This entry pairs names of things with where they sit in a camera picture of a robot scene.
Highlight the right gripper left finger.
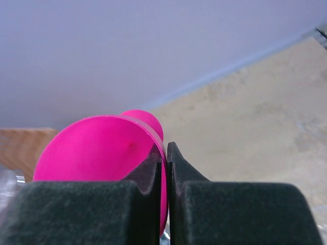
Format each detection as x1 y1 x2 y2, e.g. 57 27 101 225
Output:
1 146 162 244

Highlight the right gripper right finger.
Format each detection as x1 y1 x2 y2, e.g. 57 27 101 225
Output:
167 142 323 244

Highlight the pink plastic goblet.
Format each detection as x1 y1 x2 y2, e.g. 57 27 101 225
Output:
33 110 169 233

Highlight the orange plastic file organizer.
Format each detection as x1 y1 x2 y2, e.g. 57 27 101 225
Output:
1 128 59 182

